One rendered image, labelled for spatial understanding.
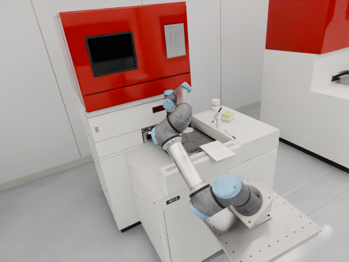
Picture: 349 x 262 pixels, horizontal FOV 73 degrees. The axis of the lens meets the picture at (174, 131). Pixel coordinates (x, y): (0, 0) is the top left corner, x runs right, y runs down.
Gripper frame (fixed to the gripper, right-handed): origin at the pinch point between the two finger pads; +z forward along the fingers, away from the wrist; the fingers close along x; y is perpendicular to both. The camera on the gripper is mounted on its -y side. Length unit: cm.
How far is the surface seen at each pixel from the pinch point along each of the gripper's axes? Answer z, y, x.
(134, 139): 0.7, -10.3, 28.3
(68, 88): -15, 66, 159
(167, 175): -5, -53, -18
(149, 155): 9.3, -16.8, 12.9
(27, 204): 91, -25, 175
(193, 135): 1.4, 5.4, -15.4
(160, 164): 9.3, -25.0, 0.7
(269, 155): 13, 8, -71
